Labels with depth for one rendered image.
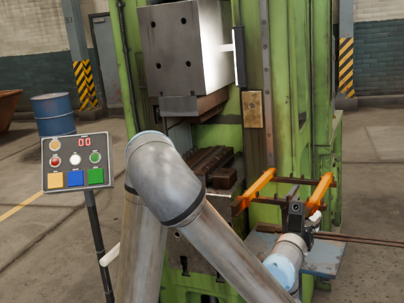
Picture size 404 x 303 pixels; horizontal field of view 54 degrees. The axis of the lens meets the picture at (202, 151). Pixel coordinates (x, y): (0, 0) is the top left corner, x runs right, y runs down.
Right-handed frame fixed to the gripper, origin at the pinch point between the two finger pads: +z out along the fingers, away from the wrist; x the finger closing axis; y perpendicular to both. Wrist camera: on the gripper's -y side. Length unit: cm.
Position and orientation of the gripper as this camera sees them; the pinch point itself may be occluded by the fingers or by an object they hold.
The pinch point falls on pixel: (309, 210)
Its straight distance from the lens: 138.4
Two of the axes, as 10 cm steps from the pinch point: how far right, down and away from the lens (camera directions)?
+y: 1.0, 9.5, 3.0
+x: 8.8, 0.6, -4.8
